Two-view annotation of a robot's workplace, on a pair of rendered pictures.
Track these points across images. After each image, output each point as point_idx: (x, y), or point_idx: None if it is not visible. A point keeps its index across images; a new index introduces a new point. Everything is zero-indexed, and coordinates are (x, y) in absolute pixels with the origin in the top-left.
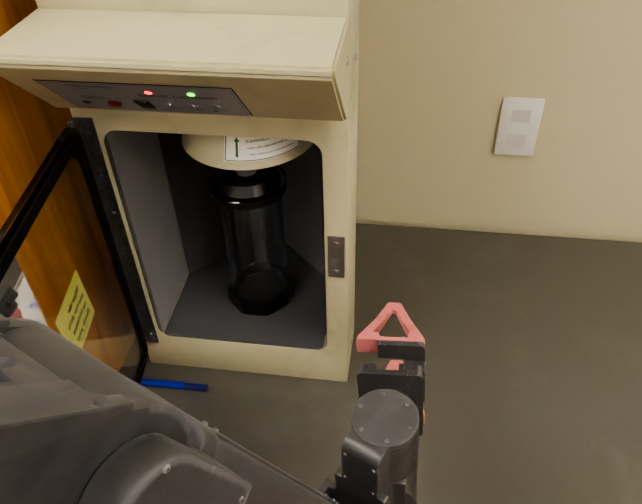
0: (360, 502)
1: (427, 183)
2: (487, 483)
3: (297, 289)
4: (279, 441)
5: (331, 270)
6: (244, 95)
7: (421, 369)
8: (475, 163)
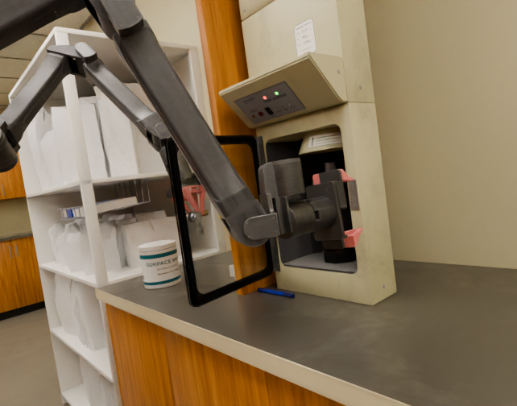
0: (265, 209)
1: (488, 234)
2: (433, 352)
3: None
4: (312, 316)
5: (352, 205)
6: (292, 87)
7: (335, 181)
8: None
